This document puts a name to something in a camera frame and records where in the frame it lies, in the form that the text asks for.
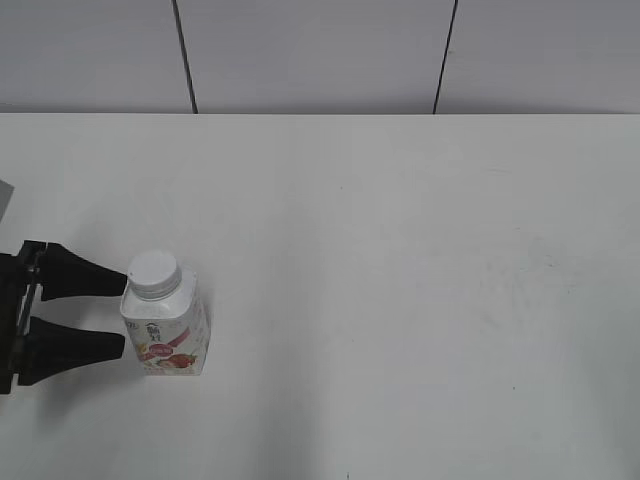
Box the white bottle cap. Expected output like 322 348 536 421
127 249 182 300

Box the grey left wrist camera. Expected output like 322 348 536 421
0 180 14 221

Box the white strawberry yogurt bottle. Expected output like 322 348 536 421
120 265 211 376

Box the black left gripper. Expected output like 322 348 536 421
1 240 127 395

